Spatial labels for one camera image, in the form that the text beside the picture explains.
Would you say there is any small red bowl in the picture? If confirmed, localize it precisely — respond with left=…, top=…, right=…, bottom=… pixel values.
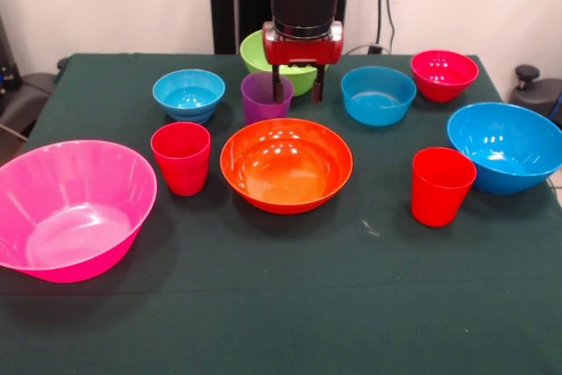
left=409, top=49, right=480, bottom=104

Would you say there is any green bowl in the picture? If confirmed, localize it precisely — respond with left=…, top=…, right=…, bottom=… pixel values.
left=239, top=29, right=329, bottom=98

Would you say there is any large pink bowl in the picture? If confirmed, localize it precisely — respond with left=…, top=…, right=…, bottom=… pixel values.
left=0, top=139, right=158, bottom=285

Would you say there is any black equipment tower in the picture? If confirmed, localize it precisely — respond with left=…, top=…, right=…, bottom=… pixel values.
left=0, top=14, right=21, bottom=117

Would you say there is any large blue bowl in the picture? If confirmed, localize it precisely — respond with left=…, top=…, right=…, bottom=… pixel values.
left=446, top=102, right=562, bottom=197

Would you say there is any purple cup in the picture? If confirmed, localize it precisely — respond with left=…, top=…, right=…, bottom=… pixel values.
left=240, top=72, right=294, bottom=126

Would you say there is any medium blue bowl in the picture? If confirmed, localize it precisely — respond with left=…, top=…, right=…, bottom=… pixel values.
left=340, top=65, right=418, bottom=126

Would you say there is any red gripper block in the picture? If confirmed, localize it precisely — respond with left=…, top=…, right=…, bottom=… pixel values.
left=262, top=21, right=344, bottom=104

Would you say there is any orange bowl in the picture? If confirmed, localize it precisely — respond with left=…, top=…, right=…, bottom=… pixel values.
left=219, top=118, right=354, bottom=215

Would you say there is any black pedestal foot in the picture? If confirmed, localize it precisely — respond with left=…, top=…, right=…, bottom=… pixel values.
left=0, top=71, right=58, bottom=139
left=508, top=64, right=562, bottom=126

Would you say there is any small blue ridged bowl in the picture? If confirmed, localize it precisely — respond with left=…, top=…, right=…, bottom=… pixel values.
left=152, top=69, right=227, bottom=126

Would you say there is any red cup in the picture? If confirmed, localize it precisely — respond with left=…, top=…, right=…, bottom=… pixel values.
left=410, top=147, right=478, bottom=228
left=149, top=121, right=212, bottom=197

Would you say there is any dark green tablecloth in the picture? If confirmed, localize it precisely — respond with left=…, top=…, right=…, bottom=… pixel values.
left=0, top=52, right=562, bottom=375

